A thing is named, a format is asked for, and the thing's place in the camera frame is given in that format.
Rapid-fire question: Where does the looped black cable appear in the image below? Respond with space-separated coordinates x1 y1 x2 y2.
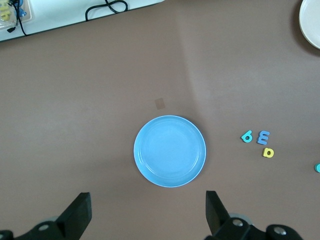
84 0 129 22

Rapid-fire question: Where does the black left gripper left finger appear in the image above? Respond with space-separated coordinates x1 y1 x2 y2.
0 191 92 240

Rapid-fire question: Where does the teal foam letter g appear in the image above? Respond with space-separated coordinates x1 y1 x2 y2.
240 129 254 143

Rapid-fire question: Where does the small brown tape patch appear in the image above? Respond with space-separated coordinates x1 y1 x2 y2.
154 98 167 110

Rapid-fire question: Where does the yellow foam letter a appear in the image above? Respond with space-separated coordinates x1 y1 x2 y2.
261 147 275 158

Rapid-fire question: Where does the blue foam letter m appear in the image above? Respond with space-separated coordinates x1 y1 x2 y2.
256 131 271 146

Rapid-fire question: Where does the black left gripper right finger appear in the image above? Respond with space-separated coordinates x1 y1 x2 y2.
204 190 305 240

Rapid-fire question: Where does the clear bag of foam letters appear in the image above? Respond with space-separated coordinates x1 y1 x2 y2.
0 0 34 30

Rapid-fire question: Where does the white plate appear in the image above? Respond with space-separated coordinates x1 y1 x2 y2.
299 0 320 50

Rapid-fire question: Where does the thin black cable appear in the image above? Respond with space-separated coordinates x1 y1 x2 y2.
6 0 29 38

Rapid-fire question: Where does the blue plate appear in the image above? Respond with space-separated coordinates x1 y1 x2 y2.
133 114 207 189

